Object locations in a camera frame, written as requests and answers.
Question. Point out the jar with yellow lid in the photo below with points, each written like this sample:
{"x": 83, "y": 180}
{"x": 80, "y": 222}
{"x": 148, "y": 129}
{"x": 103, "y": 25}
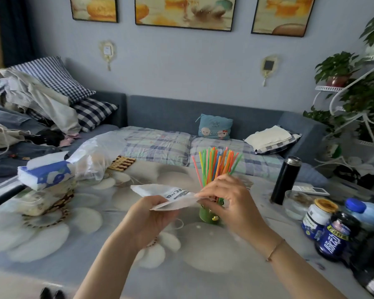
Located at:
{"x": 317, "y": 219}

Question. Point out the beige canvas bag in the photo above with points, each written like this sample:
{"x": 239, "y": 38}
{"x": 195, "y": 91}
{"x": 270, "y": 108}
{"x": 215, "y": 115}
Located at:
{"x": 1, "y": 136}

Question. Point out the clear bottle with blue cap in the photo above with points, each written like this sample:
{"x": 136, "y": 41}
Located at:
{"x": 369, "y": 213}

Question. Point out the person's left hand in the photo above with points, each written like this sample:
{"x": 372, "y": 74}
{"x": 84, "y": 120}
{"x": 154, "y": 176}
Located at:
{"x": 146, "y": 222}

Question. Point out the green plant in red pot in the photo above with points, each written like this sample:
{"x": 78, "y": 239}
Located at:
{"x": 338, "y": 66}

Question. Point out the white metal plant stand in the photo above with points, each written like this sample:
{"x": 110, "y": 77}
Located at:
{"x": 366, "y": 121}

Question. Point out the person's right thumb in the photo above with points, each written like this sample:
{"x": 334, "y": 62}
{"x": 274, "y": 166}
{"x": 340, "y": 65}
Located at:
{"x": 207, "y": 196}

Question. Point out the wall socket with lace frame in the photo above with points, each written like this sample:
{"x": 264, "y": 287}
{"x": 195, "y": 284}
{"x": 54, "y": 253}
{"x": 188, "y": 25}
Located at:
{"x": 269, "y": 66}

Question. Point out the clear plastic food container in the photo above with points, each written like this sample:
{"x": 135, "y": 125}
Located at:
{"x": 40, "y": 202}

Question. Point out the blue cartoon cushion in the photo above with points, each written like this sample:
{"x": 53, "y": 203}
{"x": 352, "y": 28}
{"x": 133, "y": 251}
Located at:
{"x": 214, "y": 127}

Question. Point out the bunch of colourful straws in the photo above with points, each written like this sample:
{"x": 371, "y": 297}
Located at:
{"x": 216, "y": 163}

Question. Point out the folded cream blanket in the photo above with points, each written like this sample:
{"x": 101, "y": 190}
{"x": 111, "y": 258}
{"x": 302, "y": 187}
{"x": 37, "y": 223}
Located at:
{"x": 268, "y": 137}

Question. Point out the pastel plaid sheet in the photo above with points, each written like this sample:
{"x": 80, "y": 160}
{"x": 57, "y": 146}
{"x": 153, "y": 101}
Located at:
{"x": 162, "y": 146}

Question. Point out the blue white tissue pack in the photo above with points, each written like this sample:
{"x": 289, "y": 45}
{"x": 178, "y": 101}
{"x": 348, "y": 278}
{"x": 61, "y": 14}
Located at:
{"x": 45, "y": 174}

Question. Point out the person's right forearm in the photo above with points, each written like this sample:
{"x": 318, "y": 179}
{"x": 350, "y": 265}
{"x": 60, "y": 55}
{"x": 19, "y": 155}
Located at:
{"x": 299, "y": 274}

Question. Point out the tilted framed painting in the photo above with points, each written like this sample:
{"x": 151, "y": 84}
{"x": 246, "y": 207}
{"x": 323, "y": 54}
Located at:
{"x": 283, "y": 13}

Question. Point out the wide framed painting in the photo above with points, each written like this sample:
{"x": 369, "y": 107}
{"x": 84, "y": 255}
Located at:
{"x": 185, "y": 10}

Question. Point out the cream garment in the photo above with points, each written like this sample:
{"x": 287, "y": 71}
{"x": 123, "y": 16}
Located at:
{"x": 46, "y": 102}

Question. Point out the dark plaid pillow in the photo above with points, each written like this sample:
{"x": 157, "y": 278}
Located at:
{"x": 93, "y": 113}

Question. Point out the dark blue curtain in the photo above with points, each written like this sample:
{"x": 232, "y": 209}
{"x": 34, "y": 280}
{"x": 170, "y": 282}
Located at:
{"x": 15, "y": 27}

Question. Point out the wall switch with lace frame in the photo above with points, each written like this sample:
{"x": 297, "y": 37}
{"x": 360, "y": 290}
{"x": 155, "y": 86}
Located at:
{"x": 107, "y": 51}

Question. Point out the white remote control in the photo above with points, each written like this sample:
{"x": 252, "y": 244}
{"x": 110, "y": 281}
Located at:
{"x": 313, "y": 190}

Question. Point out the white paper packet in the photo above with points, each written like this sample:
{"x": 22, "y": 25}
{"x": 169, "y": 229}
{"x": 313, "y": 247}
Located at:
{"x": 171, "y": 195}

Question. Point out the clear glass bowl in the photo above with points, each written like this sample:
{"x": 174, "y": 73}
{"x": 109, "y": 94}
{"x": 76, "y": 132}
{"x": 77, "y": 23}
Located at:
{"x": 296, "y": 205}

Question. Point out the person's left thumb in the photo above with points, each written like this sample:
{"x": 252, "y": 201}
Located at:
{"x": 158, "y": 202}

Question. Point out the wooden slat trivet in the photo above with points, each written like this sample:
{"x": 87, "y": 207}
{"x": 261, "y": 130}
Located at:
{"x": 121, "y": 163}

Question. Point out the trailing green plant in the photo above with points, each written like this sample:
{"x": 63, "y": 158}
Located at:
{"x": 364, "y": 94}

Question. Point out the blue white checked pillow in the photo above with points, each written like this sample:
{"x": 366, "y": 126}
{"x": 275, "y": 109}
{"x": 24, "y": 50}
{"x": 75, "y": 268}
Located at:
{"x": 59, "y": 77}

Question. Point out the person's right hand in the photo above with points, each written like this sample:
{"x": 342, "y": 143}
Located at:
{"x": 241, "y": 208}

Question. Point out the clear plastic bag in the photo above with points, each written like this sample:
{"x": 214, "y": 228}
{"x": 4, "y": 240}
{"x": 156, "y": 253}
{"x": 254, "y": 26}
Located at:
{"x": 95, "y": 155}

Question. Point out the grey blue sofa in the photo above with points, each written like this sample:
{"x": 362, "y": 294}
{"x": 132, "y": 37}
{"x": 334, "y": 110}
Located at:
{"x": 174, "y": 113}

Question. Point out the black appliance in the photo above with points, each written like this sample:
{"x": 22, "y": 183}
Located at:
{"x": 372, "y": 261}

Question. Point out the blue denim jeans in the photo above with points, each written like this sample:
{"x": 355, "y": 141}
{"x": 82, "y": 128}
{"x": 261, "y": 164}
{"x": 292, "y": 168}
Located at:
{"x": 9, "y": 118}

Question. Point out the dark blue labelled bottle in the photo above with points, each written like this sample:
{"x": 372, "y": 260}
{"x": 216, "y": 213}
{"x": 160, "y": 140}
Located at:
{"x": 336, "y": 238}

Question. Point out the green straw holder cup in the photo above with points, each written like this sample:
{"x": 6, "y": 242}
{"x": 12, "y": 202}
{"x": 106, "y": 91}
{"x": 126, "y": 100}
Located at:
{"x": 208, "y": 215}

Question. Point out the person's left forearm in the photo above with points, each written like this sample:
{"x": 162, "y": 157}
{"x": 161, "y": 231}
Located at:
{"x": 112, "y": 267}

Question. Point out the black thermos bottle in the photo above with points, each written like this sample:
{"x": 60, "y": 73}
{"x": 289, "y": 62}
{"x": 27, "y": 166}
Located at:
{"x": 285, "y": 182}

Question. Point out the plaid seat cushion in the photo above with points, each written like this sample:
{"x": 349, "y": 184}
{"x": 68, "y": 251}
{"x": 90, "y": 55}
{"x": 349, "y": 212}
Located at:
{"x": 291, "y": 142}

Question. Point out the small framed painting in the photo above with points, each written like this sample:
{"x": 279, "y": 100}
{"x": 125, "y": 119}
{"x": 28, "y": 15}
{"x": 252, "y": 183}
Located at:
{"x": 95, "y": 7}

